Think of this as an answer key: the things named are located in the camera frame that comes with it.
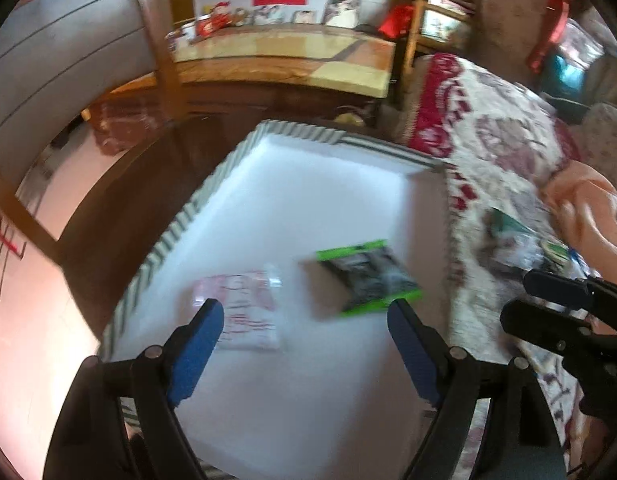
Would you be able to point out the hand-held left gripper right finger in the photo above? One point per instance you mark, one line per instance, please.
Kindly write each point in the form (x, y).
(413, 355)

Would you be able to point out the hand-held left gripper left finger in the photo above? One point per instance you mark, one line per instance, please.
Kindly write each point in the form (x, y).
(201, 355)

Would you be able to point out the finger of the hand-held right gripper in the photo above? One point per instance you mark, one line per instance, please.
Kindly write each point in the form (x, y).
(538, 326)
(553, 286)

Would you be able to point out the green black snack packet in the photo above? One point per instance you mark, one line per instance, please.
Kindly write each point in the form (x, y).
(368, 275)

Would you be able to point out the white striped cardboard box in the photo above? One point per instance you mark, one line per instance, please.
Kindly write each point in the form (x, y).
(313, 200)

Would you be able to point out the green striped snack packet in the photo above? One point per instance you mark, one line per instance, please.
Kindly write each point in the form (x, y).
(560, 257)

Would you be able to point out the clear plastic snack packet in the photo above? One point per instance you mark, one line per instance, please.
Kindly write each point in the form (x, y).
(518, 252)

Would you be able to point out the pink snack packet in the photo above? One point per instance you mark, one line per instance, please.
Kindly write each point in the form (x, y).
(248, 305)

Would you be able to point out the peach cloth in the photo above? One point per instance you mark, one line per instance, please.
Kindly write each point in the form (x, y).
(583, 200)

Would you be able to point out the floral red white blanket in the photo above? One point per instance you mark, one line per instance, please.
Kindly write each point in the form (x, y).
(493, 135)

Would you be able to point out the teal bag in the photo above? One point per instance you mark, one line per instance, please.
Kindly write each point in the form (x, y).
(565, 77)

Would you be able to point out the taped brown cardboard box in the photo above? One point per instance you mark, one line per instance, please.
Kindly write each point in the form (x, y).
(123, 122)

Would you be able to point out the yellow round object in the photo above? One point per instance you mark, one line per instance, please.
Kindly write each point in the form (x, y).
(351, 118)

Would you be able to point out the clear plastic bag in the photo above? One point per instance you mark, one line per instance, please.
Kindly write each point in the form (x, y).
(583, 42)

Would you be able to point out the red hanging cloth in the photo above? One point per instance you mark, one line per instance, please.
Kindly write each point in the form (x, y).
(555, 15)

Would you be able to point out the white printed storage box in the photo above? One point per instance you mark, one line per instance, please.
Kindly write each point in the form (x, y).
(443, 25)

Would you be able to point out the wooden shelf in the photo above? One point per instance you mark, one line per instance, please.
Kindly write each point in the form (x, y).
(416, 20)

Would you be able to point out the red bag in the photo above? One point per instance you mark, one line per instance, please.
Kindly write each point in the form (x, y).
(396, 21)

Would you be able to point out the marble-topped wooden cabinet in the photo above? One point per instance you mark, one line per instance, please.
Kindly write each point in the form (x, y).
(288, 55)

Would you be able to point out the small white container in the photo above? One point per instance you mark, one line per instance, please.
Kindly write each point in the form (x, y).
(181, 37)

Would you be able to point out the dark wooden chair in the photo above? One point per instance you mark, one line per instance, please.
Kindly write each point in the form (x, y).
(63, 60)

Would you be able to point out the red gift box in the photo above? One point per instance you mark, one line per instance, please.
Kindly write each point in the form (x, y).
(211, 27)

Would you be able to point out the brown teddy bear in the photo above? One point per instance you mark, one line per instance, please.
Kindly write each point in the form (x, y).
(241, 16)

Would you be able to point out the plush doll red hat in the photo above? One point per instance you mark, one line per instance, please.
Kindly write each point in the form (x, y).
(222, 11)

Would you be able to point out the red-trimmed frame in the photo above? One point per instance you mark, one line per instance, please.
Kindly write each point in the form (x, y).
(3, 245)

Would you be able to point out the large wedding photo frame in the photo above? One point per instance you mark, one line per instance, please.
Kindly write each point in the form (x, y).
(344, 11)

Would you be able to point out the small photo frame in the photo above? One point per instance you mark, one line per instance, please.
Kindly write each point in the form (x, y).
(267, 15)
(304, 17)

